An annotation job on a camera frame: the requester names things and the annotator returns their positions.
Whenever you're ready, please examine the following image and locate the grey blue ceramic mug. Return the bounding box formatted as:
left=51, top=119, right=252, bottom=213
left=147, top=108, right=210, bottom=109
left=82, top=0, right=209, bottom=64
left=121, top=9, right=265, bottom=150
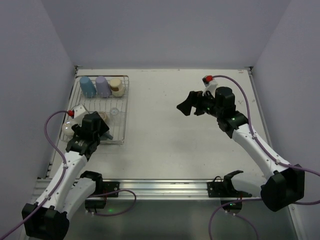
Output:
left=100, top=132, right=114, bottom=141

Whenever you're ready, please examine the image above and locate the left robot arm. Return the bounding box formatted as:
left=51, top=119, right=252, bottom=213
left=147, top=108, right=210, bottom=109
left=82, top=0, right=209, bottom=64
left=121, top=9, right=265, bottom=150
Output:
left=22, top=111, right=109, bottom=240

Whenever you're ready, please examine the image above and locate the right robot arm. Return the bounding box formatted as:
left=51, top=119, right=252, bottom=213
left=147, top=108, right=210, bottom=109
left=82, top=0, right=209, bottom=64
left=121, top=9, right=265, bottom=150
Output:
left=176, top=87, right=305, bottom=212

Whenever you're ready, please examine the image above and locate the clear glass cup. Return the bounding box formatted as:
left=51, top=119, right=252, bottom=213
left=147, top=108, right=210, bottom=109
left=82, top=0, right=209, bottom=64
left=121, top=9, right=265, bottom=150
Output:
left=109, top=107, right=126, bottom=122

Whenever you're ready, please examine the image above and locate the white pearly round cup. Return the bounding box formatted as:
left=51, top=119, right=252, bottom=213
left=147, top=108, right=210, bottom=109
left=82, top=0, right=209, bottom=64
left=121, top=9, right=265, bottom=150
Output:
left=61, top=118, right=78, bottom=137

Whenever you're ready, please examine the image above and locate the light blue plastic cup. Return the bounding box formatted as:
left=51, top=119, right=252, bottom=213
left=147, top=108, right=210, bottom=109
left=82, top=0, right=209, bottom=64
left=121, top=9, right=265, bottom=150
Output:
left=79, top=76, right=97, bottom=99

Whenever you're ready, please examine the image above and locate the lavender plastic cup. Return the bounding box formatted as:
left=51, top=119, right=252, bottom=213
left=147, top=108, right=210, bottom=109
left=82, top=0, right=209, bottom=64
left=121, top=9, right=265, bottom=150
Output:
left=95, top=76, right=112, bottom=98

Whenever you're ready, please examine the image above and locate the beige cup with brown band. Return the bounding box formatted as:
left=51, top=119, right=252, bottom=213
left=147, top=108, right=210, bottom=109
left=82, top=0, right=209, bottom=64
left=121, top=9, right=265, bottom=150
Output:
left=109, top=78, right=125, bottom=98

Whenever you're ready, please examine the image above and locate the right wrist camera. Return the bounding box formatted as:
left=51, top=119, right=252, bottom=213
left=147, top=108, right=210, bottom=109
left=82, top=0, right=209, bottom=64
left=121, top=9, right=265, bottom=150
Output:
left=202, top=75, right=218, bottom=96

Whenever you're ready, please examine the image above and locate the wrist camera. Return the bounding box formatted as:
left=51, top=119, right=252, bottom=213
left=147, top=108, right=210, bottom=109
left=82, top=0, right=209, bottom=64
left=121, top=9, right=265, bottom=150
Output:
left=202, top=75, right=218, bottom=96
left=72, top=104, right=89, bottom=125

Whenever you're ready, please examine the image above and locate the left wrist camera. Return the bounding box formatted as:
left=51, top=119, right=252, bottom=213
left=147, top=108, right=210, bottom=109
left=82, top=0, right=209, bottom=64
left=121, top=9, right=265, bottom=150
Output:
left=72, top=104, right=89, bottom=125

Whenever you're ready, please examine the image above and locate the wire dish rack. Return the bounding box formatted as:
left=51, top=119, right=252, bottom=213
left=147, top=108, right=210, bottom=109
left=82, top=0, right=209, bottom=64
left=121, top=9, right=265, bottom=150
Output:
left=68, top=75, right=130, bottom=145

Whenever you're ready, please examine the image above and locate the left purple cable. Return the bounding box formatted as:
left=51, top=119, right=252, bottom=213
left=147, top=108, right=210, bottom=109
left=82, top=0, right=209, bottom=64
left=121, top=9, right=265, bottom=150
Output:
left=0, top=110, right=75, bottom=238

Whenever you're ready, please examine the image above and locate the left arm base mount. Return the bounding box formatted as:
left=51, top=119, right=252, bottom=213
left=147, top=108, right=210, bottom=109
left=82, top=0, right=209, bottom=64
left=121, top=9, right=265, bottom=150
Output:
left=84, top=181, right=120, bottom=213

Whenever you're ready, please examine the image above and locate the aluminium mounting rail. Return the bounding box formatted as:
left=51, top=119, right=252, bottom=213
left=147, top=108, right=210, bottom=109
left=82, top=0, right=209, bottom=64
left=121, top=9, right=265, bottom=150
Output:
left=33, top=177, right=295, bottom=201

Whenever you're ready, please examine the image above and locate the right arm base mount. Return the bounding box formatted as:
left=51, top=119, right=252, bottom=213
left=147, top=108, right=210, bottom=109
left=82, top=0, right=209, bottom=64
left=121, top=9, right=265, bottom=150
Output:
left=206, top=170, right=253, bottom=204

